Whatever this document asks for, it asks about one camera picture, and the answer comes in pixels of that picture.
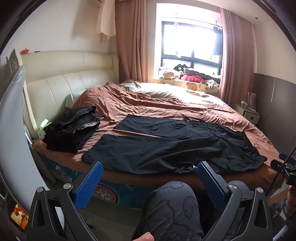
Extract orange printed box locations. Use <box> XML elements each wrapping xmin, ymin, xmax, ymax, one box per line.
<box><xmin>10</xmin><ymin>203</ymin><xmax>30</xmax><ymax>229</ymax></box>

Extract pile of black clothes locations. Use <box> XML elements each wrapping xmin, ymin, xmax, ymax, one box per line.
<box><xmin>42</xmin><ymin>106</ymin><xmax>105</xmax><ymax>154</ymax></box>

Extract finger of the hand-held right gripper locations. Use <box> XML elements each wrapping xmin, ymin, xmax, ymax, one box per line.
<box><xmin>270</xmin><ymin>159</ymin><xmax>296</xmax><ymax>172</ymax></box>
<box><xmin>279</xmin><ymin>151</ymin><xmax>296</xmax><ymax>163</ymax></box>

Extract black and white plush toy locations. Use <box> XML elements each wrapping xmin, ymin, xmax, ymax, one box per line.
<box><xmin>173</xmin><ymin>63</ymin><xmax>193</xmax><ymax>73</ymax></box>

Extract person's leg in grey trousers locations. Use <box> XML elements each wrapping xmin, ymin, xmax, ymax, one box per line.
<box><xmin>136</xmin><ymin>181</ymin><xmax>205</xmax><ymax>241</ymax></box>

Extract cream padded headboard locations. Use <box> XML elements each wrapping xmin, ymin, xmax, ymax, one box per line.
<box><xmin>20</xmin><ymin>50</ymin><xmax>119</xmax><ymax>139</ymax></box>

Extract brown blanket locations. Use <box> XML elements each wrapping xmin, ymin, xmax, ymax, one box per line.
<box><xmin>33</xmin><ymin>82</ymin><xmax>286</xmax><ymax>183</ymax></box>

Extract green and white bag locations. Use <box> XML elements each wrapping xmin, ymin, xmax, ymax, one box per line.
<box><xmin>38</xmin><ymin>119</ymin><xmax>54</xmax><ymax>139</ymax></box>

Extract cream quilt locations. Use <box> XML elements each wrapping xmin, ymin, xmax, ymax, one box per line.
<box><xmin>119</xmin><ymin>80</ymin><xmax>229</xmax><ymax>109</ymax></box>

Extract person's left hand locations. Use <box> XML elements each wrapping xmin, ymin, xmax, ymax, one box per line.
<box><xmin>131</xmin><ymin>233</ymin><xmax>154</xmax><ymax>241</ymax></box>

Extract blue printed bed sheet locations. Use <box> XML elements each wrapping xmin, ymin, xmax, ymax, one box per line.
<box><xmin>40</xmin><ymin>153</ymin><xmax>162</xmax><ymax>209</ymax></box>

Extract pale green pillow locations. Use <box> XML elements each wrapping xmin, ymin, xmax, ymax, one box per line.
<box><xmin>65</xmin><ymin>94</ymin><xmax>82</xmax><ymax>108</ymax></box>

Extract black pants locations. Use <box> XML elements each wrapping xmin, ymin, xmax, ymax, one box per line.
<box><xmin>81</xmin><ymin>114</ymin><xmax>268</xmax><ymax>176</ymax></box>

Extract person's right hand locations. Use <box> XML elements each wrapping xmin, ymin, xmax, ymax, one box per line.
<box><xmin>285</xmin><ymin>185</ymin><xmax>296</xmax><ymax>218</ymax></box>

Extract cream hanging cloth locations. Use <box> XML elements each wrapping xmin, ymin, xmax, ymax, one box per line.
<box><xmin>96</xmin><ymin>0</ymin><xmax>117</xmax><ymax>43</ymax></box>

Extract white nightstand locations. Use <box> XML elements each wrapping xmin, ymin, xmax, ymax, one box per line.
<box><xmin>233</xmin><ymin>102</ymin><xmax>260</xmax><ymax>124</ymax></box>

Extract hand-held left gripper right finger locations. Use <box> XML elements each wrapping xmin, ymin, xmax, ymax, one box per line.
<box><xmin>196</xmin><ymin>161</ymin><xmax>274</xmax><ymax>241</ymax></box>

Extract beige plush toy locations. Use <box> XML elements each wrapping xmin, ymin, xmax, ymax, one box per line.
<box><xmin>158</xmin><ymin>67</ymin><xmax>181</xmax><ymax>80</ymax></box>

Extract grey padded panel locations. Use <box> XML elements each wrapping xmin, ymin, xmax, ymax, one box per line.
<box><xmin>0</xmin><ymin>65</ymin><xmax>49</xmax><ymax>214</ymax></box>

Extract plush toys on windowsill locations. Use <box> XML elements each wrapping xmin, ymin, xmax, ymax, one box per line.
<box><xmin>159</xmin><ymin>78</ymin><xmax>220</xmax><ymax>93</ymax></box>

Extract red plush toy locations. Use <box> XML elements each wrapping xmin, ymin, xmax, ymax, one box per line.
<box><xmin>181</xmin><ymin>74</ymin><xmax>204</xmax><ymax>83</ymax></box>

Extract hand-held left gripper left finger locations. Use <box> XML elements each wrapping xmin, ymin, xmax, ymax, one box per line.
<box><xmin>27</xmin><ymin>161</ymin><xmax>103</xmax><ymax>241</ymax></box>

